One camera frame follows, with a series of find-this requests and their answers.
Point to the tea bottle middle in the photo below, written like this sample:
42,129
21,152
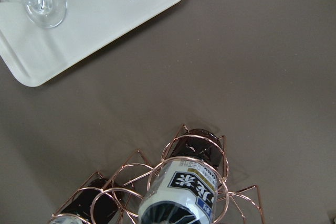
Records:
79,210

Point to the cream rabbit tray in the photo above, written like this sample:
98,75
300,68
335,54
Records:
34,55

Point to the tea bottle near corner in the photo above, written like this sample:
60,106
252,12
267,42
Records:
185,191

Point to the copper wire bottle basket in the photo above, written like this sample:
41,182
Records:
130,183

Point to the clear wine glass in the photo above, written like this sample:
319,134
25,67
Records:
44,13

